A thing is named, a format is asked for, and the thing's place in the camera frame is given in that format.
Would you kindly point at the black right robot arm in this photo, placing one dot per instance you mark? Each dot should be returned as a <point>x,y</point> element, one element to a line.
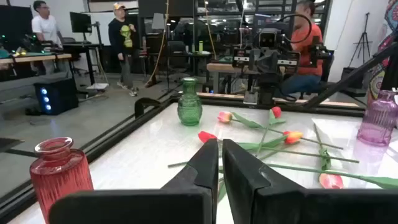
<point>266,88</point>

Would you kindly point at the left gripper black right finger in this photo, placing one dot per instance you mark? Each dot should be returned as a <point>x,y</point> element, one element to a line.
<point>280,205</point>

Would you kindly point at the red ribbed glass vase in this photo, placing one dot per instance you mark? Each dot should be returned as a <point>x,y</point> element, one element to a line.
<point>59,180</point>

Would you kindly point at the orange tulip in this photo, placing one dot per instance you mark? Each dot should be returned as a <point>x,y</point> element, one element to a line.
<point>293,137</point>

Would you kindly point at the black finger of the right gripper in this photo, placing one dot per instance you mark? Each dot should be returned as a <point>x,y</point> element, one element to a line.
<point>273,62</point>
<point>262,62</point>

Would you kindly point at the green glass vase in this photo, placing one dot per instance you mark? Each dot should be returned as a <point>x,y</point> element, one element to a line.
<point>189,105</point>

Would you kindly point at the computer tower with blue lights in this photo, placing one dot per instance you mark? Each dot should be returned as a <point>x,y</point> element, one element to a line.
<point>56,95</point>

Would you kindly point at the green bottle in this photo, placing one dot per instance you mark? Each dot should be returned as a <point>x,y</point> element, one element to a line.
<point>201,46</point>

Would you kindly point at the black diagonal frame strut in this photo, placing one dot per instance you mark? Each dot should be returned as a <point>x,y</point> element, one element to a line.
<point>351,76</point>

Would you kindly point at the black desk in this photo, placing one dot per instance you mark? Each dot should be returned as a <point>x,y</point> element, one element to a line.
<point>82,46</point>

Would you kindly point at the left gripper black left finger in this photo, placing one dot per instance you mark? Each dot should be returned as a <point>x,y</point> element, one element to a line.
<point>186,202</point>

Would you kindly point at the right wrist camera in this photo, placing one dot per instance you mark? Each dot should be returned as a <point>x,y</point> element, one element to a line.
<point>267,39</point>

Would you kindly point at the pink tulip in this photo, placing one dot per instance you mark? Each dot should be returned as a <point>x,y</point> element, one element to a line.
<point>224,117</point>

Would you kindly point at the black monitor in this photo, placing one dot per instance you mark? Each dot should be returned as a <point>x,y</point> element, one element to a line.
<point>81,22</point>

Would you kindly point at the purple ribbed glass vase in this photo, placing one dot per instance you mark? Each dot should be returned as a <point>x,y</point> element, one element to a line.
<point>377,121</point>

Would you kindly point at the black curved bracket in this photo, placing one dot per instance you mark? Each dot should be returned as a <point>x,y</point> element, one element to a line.
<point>140,107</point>

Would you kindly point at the black tripod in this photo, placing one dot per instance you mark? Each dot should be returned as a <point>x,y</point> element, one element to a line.
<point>364,32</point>

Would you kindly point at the black equipment case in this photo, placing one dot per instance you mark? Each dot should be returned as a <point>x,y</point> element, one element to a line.
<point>351,79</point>

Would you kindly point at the wooden workbench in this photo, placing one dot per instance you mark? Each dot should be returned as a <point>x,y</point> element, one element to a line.
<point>34,58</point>
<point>217,67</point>

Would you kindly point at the pink tulip bouquet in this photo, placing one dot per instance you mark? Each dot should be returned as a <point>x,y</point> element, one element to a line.
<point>331,181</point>

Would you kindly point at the person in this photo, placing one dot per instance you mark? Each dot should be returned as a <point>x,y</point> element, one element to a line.
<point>306,40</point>
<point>124,37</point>
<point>46,28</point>

